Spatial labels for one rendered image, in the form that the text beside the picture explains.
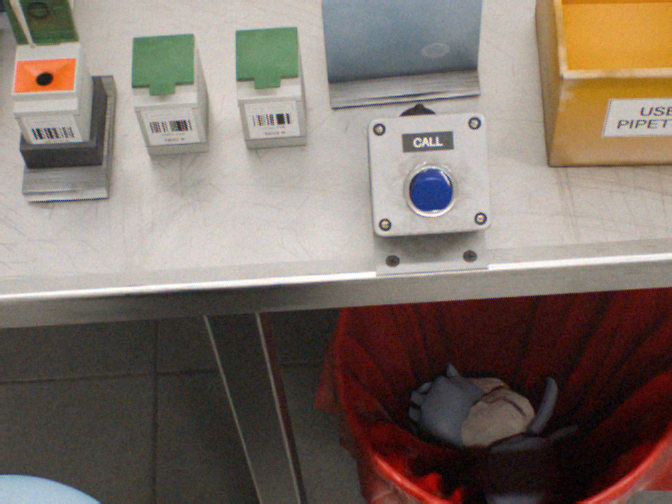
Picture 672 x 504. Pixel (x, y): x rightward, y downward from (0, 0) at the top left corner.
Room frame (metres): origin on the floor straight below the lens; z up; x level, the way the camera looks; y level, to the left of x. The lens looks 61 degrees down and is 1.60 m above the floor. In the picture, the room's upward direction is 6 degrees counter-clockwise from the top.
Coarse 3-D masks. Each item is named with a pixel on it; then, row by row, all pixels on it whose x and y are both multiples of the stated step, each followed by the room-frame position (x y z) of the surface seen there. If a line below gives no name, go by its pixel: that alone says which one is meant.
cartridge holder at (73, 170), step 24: (96, 96) 0.52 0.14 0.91; (96, 120) 0.50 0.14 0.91; (24, 144) 0.49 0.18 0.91; (48, 144) 0.49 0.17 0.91; (72, 144) 0.48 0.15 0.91; (96, 144) 0.48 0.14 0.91; (24, 168) 0.48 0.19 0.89; (48, 168) 0.48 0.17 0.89; (72, 168) 0.48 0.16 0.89; (96, 168) 0.48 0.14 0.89; (24, 192) 0.47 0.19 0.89; (48, 192) 0.46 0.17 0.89; (72, 192) 0.46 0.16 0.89; (96, 192) 0.46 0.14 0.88
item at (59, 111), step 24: (24, 48) 0.53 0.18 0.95; (48, 48) 0.53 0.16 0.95; (72, 48) 0.53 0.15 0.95; (24, 72) 0.51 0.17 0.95; (48, 72) 0.51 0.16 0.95; (72, 72) 0.51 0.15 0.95; (24, 96) 0.50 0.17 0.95; (48, 96) 0.49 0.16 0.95; (72, 96) 0.49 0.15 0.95; (24, 120) 0.49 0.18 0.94; (48, 120) 0.49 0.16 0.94; (72, 120) 0.48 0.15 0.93
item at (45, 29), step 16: (32, 0) 0.54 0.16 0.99; (48, 0) 0.54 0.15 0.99; (64, 0) 0.54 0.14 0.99; (32, 16) 0.54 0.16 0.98; (48, 16) 0.54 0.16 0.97; (64, 16) 0.54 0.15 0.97; (16, 32) 0.54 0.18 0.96; (32, 32) 0.53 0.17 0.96; (48, 32) 0.53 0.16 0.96; (64, 32) 0.53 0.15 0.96
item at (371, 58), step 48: (336, 0) 0.53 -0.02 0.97; (384, 0) 0.53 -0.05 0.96; (432, 0) 0.53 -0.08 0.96; (480, 0) 0.53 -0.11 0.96; (336, 48) 0.53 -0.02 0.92; (384, 48) 0.53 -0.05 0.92; (432, 48) 0.53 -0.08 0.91; (336, 96) 0.52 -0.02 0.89; (384, 96) 0.51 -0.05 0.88; (432, 96) 0.51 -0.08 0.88
